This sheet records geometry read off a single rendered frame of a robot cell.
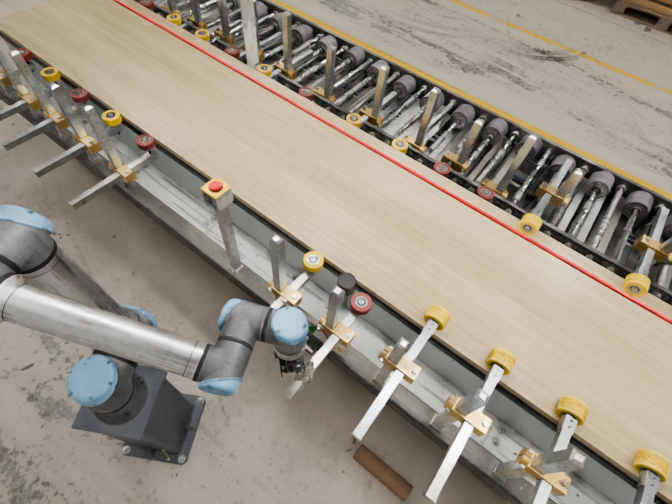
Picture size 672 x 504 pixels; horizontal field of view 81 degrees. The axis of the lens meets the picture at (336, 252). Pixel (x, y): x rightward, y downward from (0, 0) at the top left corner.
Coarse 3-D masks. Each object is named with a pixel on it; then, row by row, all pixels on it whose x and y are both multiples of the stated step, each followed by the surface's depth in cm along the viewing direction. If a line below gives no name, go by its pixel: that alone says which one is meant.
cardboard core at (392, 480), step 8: (360, 448) 192; (360, 456) 191; (368, 456) 191; (376, 456) 192; (360, 464) 192; (368, 464) 189; (376, 464) 189; (384, 464) 190; (376, 472) 188; (384, 472) 187; (392, 472) 188; (384, 480) 187; (392, 480) 186; (400, 480) 186; (392, 488) 185; (400, 488) 184; (408, 488) 185; (400, 496) 184; (408, 496) 183
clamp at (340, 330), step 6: (324, 318) 143; (324, 324) 142; (342, 324) 142; (324, 330) 145; (330, 330) 141; (336, 330) 141; (342, 330) 141; (348, 330) 141; (342, 336) 140; (342, 342) 141; (348, 342) 139
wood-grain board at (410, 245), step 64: (64, 0) 240; (128, 0) 245; (64, 64) 206; (128, 64) 210; (192, 64) 215; (192, 128) 187; (256, 128) 191; (320, 128) 195; (256, 192) 169; (320, 192) 172; (384, 192) 175; (384, 256) 156; (448, 256) 159; (512, 256) 161; (576, 256) 164; (512, 320) 145; (576, 320) 147; (640, 320) 150; (512, 384) 132; (576, 384) 134; (640, 384) 136; (640, 448) 124
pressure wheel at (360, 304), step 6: (354, 294) 145; (360, 294) 145; (366, 294) 145; (354, 300) 144; (360, 300) 143; (366, 300) 144; (354, 306) 142; (360, 306) 143; (366, 306) 143; (354, 312) 144; (360, 312) 142; (366, 312) 143
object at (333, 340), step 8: (352, 312) 146; (344, 320) 144; (352, 320) 144; (336, 336) 140; (328, 344) 139; (320, 352) 137; (328, 352) 138; (312, 360) 135; (320, 360) 135; (296, 384) 130; (288, 392) 129; (296, 392) 130
